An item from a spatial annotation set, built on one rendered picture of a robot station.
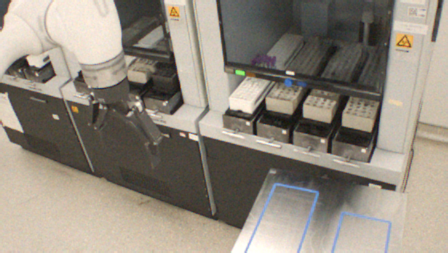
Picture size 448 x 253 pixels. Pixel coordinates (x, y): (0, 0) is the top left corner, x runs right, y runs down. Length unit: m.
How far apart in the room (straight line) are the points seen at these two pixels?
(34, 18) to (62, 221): 1.91
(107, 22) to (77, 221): 1.95
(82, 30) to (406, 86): 1.06
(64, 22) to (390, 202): 1.03
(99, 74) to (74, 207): 1.93
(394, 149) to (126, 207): 1.58
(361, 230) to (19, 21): 1.02
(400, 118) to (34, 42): 1.19
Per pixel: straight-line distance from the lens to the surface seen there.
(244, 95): 1.73
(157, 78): 1.93
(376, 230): 1.30
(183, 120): 1.87
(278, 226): 1.28
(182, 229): 2.38
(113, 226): 2.52
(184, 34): 1.74
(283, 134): 1.65
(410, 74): 1.47
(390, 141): 1.64
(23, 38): 0.89
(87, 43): 0.80
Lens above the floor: 1.82
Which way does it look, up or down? 38 degrees down
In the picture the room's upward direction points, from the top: 8 degrees counter-clockwise
